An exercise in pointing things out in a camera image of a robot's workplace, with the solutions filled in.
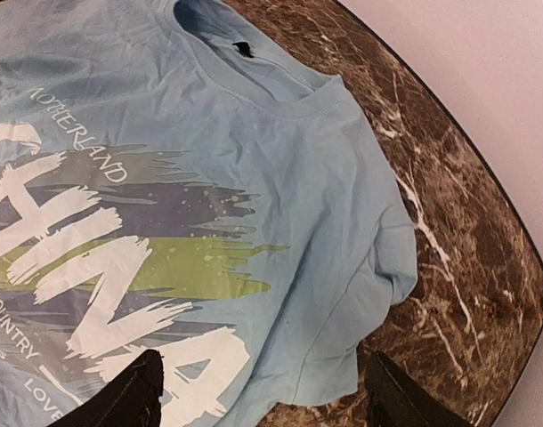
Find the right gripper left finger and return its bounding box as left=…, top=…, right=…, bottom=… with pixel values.
left=65, top=350, right=164, bottom=427

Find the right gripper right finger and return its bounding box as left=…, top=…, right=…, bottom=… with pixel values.
left=367, top=351, right=471, bottom=427

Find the light blue printed t-shirt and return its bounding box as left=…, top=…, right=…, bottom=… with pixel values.
left=0, top=1, right=417, bottom=426

